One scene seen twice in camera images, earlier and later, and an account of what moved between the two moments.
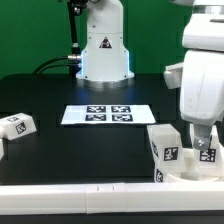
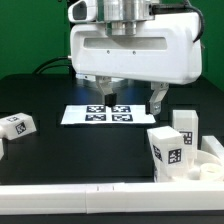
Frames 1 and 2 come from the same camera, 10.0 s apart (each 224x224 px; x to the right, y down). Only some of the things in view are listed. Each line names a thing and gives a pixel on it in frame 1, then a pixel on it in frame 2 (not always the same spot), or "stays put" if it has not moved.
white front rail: x=111 y=198 stays put
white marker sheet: x=108 y=114 stays put
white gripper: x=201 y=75 -> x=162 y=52
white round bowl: x=190 y=172 -> x=208 y=167
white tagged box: x=167 y=150 stays put
